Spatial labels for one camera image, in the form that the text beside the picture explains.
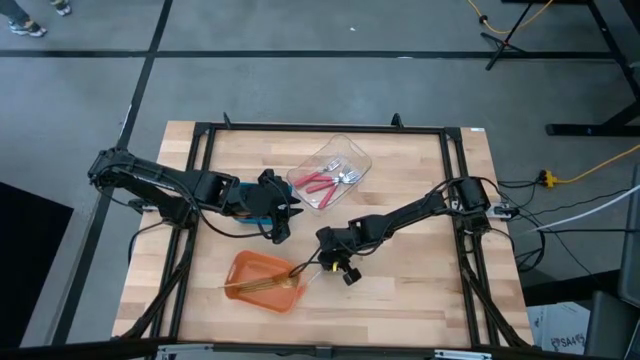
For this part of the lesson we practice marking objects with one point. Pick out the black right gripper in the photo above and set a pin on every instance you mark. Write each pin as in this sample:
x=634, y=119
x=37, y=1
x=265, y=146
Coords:
x=335, y=245

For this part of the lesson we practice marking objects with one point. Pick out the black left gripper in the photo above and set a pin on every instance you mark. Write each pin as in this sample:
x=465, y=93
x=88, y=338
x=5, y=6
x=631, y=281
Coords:
x=265, y=200

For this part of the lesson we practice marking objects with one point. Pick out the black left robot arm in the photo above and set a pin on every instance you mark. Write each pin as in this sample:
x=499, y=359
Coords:
x=150, y=182

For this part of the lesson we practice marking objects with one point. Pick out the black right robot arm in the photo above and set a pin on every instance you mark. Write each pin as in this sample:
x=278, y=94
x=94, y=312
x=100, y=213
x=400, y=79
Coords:
x=400, y=217

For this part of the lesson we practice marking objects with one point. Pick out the blue plastic bin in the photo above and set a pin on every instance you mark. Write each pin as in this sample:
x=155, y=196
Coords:
x=250, y=220

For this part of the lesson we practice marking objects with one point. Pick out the clear plastic bin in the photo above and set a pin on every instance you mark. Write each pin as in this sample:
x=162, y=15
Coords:
x=350, y=150

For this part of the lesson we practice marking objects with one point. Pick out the orange plastic bin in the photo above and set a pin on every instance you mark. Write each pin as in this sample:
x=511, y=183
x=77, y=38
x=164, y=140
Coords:
x=250, y=300

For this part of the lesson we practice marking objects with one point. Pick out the white cardboard box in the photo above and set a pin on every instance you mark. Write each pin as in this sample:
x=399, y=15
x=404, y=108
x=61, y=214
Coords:
x=555, y=325

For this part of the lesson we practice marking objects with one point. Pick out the black tripod stand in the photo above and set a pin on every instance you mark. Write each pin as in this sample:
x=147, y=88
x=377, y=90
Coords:
x=505, y=43

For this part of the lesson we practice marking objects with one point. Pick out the black floor panel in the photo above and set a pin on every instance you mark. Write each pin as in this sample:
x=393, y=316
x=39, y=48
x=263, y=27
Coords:
x=30, y=260

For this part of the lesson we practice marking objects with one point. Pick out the dark grey chair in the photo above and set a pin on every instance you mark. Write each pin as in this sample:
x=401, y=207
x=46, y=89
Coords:
x=630, y=250

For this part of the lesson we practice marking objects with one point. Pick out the person's shoe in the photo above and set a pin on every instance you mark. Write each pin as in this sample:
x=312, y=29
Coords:
x=61, y=7
x=30, y=30

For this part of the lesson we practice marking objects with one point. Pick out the person's leg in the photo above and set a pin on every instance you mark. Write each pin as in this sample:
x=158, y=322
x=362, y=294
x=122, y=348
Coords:
x=12, y=10

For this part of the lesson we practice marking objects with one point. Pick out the black metal table frame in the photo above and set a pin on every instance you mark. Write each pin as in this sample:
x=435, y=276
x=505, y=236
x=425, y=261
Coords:
x=325, y=128

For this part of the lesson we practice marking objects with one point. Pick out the black desk frame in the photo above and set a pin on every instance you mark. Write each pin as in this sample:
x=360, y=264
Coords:
x=590, y=130

